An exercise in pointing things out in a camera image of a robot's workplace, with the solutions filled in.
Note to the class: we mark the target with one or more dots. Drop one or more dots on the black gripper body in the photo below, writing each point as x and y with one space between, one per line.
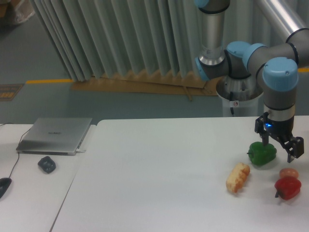
280 131

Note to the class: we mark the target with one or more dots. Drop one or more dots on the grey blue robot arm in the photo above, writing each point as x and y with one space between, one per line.
273 71

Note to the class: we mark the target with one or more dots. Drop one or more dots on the green bell pepper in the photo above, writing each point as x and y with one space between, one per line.
260 154

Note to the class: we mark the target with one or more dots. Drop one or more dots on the red bell pepper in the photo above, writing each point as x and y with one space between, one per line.
287 187

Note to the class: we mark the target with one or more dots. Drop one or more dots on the brown egg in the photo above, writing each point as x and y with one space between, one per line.
289 172

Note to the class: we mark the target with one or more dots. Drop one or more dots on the bread roll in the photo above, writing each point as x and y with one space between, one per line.
237 177

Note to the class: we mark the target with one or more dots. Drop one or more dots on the brown cardboard sheet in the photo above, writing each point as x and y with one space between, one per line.
191 85

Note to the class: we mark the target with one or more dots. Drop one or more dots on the grey pleated curtain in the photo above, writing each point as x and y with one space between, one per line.
108 37

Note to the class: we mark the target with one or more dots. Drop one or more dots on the silver laptop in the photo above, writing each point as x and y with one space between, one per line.
55 136

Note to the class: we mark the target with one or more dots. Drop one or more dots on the black computer mouse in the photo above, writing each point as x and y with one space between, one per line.
4 185

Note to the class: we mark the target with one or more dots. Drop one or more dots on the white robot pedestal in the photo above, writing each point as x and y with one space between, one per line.
240 97

